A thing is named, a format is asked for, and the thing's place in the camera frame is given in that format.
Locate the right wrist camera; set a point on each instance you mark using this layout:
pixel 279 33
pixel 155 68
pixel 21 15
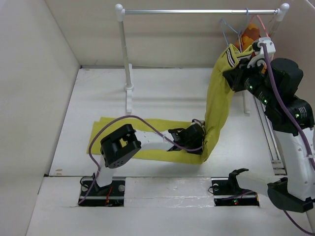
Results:
pixel 262 46

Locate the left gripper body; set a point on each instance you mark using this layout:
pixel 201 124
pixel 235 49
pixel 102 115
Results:
pixel 195 144

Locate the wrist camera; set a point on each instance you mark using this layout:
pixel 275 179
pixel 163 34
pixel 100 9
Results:
pixel 262 46
pixel 200 122

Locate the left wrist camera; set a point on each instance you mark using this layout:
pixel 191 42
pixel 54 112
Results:
pixel 200 122

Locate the orange camouflage garment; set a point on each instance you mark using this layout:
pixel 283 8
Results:
pixel 251 34

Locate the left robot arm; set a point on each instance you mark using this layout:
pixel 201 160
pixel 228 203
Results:
pixel 126 143

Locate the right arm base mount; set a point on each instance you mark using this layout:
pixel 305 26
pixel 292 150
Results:
pixel 225 196

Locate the yellow-green trousers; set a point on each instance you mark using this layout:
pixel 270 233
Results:
pixel 219 97

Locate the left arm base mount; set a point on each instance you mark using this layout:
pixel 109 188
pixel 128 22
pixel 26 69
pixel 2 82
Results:
pixel 112 195

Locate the white clothes rack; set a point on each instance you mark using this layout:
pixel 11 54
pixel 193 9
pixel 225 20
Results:
pixel 121 12

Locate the blue wire hanger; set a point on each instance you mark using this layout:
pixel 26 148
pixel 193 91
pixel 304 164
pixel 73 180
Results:
pixel 224 24

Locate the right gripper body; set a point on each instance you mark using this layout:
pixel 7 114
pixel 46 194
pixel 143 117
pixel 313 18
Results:
pixel 248 78

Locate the pink plastic hanger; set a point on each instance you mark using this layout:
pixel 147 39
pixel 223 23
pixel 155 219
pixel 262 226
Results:
pixel 261 24

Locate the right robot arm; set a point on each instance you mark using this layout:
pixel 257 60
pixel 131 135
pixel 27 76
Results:
pixel 293 123

